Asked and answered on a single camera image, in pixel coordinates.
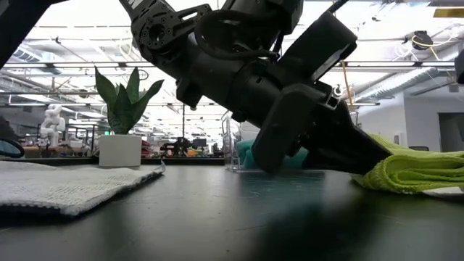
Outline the yellow microfiber towel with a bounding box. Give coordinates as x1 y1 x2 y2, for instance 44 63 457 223
350 133 464 196

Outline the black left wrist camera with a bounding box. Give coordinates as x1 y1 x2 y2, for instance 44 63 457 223
278 9 359 83

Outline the long ceiling light bar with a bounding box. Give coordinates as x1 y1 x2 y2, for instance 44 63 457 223
0 61 457 69

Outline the clear plastic bin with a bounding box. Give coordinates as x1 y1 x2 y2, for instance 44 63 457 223
220 110 360 173

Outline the snake plant in white pot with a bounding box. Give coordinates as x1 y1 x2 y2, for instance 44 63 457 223
94 67 165 167

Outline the grey microfiber towel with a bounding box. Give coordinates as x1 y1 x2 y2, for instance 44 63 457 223
0 160 167 218

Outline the black aluminium table frame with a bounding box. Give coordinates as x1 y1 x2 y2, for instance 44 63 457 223
0 155 226 167

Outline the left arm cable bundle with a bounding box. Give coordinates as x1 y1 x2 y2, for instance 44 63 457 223
0 115 26 160

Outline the yellow hanging cable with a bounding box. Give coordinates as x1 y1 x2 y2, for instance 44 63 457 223
339 59 355 112

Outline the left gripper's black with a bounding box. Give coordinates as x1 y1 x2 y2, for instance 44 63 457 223
231 61 394 176

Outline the blue microfiber towel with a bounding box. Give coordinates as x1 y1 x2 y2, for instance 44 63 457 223
235 139 310 170

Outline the silver air duct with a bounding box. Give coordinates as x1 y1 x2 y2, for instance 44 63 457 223
353 52 464 104

